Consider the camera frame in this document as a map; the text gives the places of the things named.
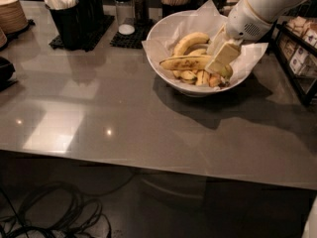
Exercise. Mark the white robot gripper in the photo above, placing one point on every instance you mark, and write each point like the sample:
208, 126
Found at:
245, 21

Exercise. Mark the large front yellow banana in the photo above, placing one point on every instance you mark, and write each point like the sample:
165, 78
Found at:
202, 62

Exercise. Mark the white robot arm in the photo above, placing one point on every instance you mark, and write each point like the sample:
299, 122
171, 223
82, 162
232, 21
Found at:
270, 10

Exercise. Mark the middle yellow banana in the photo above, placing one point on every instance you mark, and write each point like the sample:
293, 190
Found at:
198, 53

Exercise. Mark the upper curved yellow banana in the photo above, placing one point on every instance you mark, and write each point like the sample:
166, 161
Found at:
189, 40

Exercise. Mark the small bananas at bowl bottom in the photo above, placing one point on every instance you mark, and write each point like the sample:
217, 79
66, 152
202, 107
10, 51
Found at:
204, 78

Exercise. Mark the white bowl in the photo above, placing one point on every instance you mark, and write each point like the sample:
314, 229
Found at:
198, 89

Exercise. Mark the white paper liner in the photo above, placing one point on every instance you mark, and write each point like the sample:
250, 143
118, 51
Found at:
185, 23

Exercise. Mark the small packets in rack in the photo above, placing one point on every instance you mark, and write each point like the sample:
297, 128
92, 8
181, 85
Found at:
301, 62

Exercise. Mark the dark pepper shaker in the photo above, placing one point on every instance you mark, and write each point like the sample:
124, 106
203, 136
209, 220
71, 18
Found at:
141, 11

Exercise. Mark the clear salt shaker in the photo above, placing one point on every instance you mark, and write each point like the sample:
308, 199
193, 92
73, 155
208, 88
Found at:
124, 15

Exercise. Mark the black cup behind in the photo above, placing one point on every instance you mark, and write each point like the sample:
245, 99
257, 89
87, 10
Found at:
90, 14

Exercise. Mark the black cup with white packets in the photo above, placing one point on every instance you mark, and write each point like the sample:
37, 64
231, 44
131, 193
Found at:
66, 19

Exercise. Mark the black object at left edge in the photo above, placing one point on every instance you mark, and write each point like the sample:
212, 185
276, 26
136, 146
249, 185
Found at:
7, 71

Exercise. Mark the black wire rack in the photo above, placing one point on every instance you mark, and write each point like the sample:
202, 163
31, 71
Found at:
304, 86

